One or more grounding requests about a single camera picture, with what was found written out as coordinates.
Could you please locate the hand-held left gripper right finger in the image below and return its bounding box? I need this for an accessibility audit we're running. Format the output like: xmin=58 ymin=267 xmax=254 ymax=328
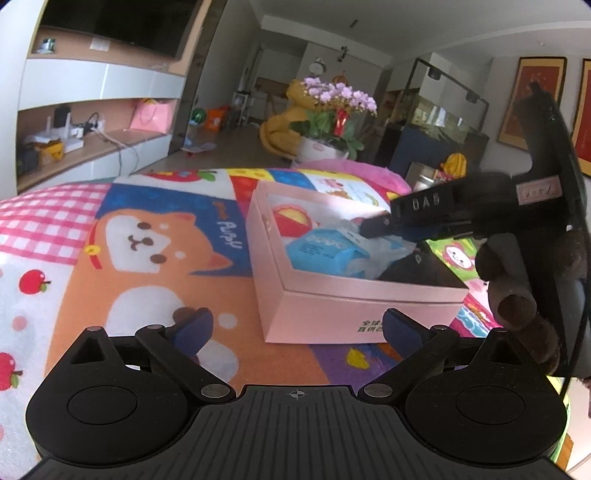
xmin=359 ymin=308 xmax=532 ymax=401

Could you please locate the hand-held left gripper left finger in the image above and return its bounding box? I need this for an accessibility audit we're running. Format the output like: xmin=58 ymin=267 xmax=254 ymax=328
xmin=65 ymin=308 xmax=236 ymax=401

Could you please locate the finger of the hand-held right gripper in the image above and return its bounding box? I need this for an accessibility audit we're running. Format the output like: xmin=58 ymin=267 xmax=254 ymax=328
xmin=359 ymin=211 xmax=407 ymax=238
xmin=397 ymin=222 xmax=482 ymax=243

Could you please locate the black plush toy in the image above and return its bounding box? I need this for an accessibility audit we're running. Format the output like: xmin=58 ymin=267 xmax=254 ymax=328
xmin=379 ymin=249 xmax=469 ymax=289

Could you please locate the blue white wet wipes packet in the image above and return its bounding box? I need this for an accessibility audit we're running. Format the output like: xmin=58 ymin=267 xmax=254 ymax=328
xmin=285 ymin=220 xmax=416 ymax=280

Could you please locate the pink cardboard box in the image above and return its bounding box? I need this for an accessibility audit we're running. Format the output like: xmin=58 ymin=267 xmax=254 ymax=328
xmin=245 ymin=181 xmax=471 ymax=344

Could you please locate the yellow pink cupcake toy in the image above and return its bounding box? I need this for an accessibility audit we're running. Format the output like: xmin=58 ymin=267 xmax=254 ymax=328
xmin=271 ymin=205 xmax=319 ymax=238

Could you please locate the person's right hand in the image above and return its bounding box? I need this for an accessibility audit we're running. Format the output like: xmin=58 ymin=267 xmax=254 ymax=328
xmin=476 ymin=232 xmax=560 ymax=374

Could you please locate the yellow backpack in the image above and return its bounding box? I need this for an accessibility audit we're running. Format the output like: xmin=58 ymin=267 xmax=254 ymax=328
xmin=438 ymin=153 xmax=468 ymax=178

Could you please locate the silver metal cup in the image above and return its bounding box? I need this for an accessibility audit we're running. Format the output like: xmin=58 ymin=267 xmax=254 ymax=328
xmin=406 ymin=162 xmax=439 ymax=192

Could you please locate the black framed fish tank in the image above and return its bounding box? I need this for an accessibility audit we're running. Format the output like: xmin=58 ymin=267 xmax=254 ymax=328
xmin=385 ymin=58 xmax=490 ymax=183

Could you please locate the pink blanket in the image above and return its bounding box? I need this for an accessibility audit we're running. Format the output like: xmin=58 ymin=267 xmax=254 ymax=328
xmin=291 ymin=159 xmax=413 ymax=195

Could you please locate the potted pink orchid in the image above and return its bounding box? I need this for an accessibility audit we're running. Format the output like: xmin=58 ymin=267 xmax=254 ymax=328
xmin=290 ymin=76 xmax=378 ymax=162

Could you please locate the red patterned framed picture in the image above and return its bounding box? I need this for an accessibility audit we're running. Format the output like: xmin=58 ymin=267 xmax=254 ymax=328
xmin=496 ymin=56 xmax=568 ymax=151

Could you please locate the colourful cartoon printed mat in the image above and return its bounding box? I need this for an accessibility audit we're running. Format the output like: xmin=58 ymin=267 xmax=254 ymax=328
xmin=0 ymin=167 xmax=573 ymax=462

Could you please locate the big yellow plush toy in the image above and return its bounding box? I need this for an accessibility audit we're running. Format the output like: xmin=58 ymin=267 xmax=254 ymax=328
xmin=259 ymin=79 xmax=324 ymax=160

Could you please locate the red framed calligraphy picture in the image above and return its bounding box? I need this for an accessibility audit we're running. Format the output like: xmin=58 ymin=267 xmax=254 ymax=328
xmin=570 ymin=58 xmax=591 ymax=176

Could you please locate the orange bag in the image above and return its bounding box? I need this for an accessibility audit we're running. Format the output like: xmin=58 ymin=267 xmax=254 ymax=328
xmin=204 ymin=107 xmax=230 ymax=131

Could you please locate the pink paper bag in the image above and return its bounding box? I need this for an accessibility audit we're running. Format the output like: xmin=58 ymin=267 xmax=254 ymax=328
xmin=129 ymin=98 xmax=176 ymax=134

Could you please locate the yellow toy box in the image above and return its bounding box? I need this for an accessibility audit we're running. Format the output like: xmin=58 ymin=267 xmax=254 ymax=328
xmin=39 ymin=141 xmax=65 ymax=164

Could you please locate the white power strip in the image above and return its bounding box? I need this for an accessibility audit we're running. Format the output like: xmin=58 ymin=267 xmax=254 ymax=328
xmin=74 ymin=117 xmax=106 ymax=137

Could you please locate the white television cabinet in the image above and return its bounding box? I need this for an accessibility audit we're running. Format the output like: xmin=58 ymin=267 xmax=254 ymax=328
xmin=16 ymin=28 xmax=190 ymax=195

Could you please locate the black television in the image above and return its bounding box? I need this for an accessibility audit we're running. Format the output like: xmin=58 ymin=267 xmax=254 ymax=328
xmin=39 ymin=0 xmax=204 ymax=58

